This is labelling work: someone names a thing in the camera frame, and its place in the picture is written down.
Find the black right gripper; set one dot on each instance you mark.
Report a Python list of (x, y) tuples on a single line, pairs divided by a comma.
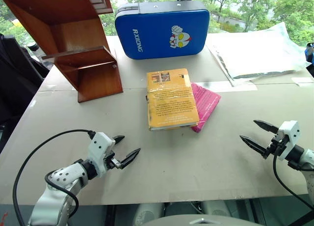
[(277, 143)]

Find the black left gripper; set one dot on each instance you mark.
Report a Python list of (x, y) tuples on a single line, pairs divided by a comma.
[(113, 162)]

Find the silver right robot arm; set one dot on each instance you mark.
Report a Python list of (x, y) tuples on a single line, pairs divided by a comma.
[(307, 159)]

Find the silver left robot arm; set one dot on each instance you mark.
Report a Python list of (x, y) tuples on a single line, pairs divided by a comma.
[(61, 177)]

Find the pink book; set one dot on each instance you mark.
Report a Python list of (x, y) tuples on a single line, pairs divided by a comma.
[(208, 105)]

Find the yellow book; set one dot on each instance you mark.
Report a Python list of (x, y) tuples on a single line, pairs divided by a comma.
[(171, 103)]

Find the brown wooden bookshelf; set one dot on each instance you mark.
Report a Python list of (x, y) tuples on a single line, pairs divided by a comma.
[(98, 81)]

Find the white rounded robot leg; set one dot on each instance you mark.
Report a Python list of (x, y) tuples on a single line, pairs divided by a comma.
[(216, 208), (148, 213)]

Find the clear plastic bag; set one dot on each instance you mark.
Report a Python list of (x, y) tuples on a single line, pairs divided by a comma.
[(252, 54)]

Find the blue object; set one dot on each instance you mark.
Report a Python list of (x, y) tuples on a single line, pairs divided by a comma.
[(310, 52)]

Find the grey rounded robot torso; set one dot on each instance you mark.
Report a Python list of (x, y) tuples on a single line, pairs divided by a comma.
[(203, 222)]

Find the blue padded cartoon case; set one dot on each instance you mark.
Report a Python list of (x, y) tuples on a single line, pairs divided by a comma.
[(152, 34)]

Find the black chair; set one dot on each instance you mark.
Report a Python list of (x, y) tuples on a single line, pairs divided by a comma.
[(14, 83)]

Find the small grey round object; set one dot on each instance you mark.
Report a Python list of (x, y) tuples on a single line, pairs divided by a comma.
[(33, 48)]

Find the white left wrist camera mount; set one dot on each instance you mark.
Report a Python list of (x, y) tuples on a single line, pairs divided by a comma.
[(98, 145)]

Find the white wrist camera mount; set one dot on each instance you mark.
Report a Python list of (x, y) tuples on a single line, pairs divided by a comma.
[(290, 132), (98, 145)]

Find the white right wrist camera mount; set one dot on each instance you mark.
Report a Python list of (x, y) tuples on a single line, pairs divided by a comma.
[(290, 132)]

